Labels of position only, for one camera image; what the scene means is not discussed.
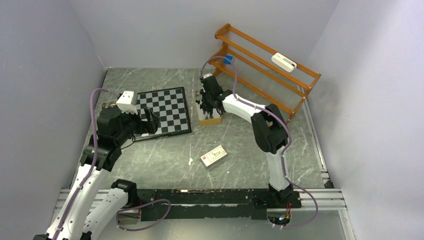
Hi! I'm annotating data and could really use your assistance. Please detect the tin box black pieces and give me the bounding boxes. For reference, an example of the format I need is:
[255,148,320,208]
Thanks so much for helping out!
[194,90,223,126]

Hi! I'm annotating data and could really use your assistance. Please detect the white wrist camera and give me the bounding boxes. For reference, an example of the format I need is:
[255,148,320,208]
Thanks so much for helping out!
[202,73,213,79]
[116,90,138,115]

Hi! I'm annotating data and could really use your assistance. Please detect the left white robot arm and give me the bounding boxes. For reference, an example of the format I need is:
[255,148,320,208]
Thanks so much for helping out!
[34,105,160,240]

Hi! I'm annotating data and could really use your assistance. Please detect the black white chessboard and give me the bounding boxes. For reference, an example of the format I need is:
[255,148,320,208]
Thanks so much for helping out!
[134,86,192,141]

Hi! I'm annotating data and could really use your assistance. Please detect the tin box white pieces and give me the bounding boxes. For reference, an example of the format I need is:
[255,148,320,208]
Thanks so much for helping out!
[101,101,116,110]

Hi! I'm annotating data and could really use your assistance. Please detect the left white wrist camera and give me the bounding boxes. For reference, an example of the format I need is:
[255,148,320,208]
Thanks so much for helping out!
[116,90,138,115]

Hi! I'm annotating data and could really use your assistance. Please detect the white red card box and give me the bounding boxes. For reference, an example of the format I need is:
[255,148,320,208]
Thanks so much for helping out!
[200,145,228,167]

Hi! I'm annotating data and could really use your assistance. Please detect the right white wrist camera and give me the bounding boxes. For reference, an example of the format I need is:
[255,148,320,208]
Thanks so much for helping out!
[202,73,213,79]

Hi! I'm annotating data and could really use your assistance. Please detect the blue block on rack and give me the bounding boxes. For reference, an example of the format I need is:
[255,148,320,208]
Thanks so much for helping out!
[223,55,233,65]

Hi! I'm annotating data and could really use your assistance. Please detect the orange wooden rack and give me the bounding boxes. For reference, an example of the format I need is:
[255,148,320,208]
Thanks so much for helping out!
[209,23,322,123]

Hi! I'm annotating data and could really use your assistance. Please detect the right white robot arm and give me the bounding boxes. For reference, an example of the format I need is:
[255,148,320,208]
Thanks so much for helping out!
[200,74,293,207]

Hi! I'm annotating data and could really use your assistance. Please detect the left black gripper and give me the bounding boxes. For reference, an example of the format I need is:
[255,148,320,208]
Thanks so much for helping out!
[114,105,160,145]

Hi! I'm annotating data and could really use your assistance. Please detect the black mounting base plate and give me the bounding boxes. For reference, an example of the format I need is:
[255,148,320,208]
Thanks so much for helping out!
[137,188,302,222]

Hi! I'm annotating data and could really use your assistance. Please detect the white device on rack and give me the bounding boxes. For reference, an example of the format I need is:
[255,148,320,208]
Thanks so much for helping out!
[271,52,297,73]

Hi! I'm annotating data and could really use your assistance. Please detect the aluminium rail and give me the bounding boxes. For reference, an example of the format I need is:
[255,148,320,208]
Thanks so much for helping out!
[53,188,348,215]

